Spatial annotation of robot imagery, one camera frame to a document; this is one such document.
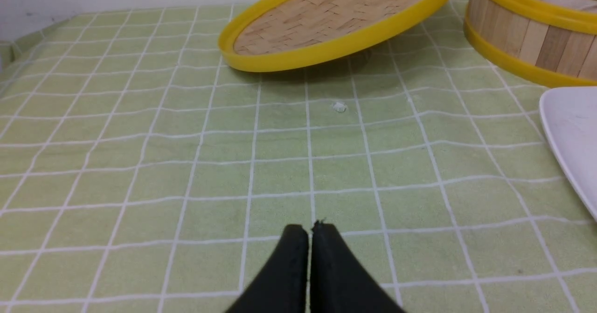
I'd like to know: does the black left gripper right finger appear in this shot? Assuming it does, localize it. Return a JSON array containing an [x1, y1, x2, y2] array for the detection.
[[310, 220, 405, 313]]

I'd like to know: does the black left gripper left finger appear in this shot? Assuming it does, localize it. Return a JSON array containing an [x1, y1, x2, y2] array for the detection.
[[226, 224, 309, 313]]

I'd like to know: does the white square plate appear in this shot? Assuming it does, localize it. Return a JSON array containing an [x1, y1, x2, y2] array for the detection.
[[539, 86, 597, 219]]

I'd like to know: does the small white crumb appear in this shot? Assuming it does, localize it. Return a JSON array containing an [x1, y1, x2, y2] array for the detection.
[[332, 101, 347, 113]]

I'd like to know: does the green checkered tablecloth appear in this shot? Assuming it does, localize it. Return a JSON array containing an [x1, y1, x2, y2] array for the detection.
[[0, 0, 596, 313]]

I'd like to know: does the yellow bamboo steamer lid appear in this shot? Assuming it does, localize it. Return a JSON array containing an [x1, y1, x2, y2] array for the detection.
[[218, 0, 449, 73]]

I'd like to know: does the yellow bamboo steamer basket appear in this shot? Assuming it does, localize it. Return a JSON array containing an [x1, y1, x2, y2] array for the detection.
[[463, 0, 596, 88]]

